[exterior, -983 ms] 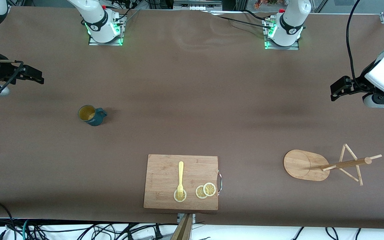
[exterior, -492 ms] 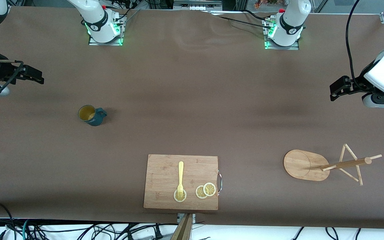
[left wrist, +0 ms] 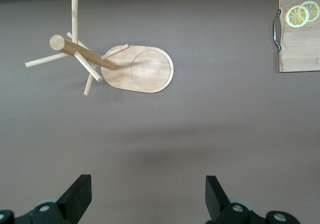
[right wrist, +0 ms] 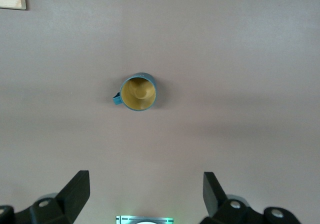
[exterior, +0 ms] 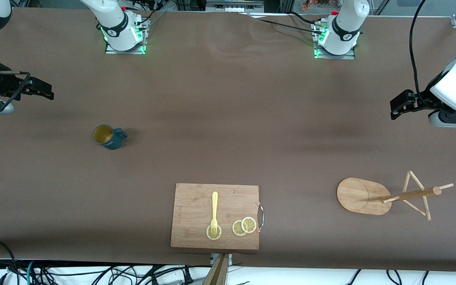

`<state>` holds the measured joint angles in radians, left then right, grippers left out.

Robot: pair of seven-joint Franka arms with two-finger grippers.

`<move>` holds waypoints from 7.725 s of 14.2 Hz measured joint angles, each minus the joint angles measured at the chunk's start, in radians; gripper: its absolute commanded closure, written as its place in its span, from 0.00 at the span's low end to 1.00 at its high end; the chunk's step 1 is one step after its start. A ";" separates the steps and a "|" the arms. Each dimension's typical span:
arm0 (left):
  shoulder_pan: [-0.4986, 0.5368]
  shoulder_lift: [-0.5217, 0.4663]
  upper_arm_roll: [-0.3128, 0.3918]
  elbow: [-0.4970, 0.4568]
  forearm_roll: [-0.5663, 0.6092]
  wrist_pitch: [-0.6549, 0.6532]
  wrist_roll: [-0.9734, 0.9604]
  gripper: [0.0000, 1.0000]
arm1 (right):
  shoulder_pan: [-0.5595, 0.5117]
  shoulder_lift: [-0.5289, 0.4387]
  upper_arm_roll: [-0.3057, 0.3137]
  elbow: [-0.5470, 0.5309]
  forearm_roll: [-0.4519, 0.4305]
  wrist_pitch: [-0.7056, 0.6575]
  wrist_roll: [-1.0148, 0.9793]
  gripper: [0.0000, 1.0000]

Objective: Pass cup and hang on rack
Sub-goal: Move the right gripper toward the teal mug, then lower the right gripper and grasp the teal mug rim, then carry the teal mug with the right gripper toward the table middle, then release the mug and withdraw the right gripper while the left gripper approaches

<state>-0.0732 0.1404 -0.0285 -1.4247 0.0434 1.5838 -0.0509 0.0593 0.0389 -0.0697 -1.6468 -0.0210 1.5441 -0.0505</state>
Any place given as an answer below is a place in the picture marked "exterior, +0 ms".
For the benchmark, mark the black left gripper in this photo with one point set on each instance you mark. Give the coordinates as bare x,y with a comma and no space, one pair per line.
426,99

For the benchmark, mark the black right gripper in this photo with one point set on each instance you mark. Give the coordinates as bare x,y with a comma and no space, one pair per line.
3,85

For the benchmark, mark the teal mug yellow inside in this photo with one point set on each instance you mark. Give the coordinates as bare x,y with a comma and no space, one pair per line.
103,134

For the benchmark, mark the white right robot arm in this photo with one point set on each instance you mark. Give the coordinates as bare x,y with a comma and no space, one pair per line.
113,23

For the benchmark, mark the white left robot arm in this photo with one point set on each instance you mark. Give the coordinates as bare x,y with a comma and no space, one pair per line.
346,23

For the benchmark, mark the bamboo mug rack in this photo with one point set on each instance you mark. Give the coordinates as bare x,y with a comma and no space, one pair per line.
358,196

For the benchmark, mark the colourful small objects pile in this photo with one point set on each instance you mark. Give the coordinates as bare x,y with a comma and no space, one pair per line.
315,4

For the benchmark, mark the brown table cover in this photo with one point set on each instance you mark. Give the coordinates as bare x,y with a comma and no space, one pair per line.
228,99

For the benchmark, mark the lemon slice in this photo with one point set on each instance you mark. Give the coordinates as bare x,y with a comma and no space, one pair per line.
218,234
249,225
236,228

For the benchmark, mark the white power strip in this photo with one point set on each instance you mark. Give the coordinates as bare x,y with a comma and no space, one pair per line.
232,6

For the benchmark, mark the yellow plastic fork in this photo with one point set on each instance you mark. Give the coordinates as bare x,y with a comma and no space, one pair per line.
214,206

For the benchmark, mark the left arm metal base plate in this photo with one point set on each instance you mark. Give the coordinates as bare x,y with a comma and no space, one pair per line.
335,56

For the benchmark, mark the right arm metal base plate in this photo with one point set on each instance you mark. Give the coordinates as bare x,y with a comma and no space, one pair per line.
127,50

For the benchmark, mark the wooden post with bracket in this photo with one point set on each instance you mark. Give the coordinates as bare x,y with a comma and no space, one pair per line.
218,273

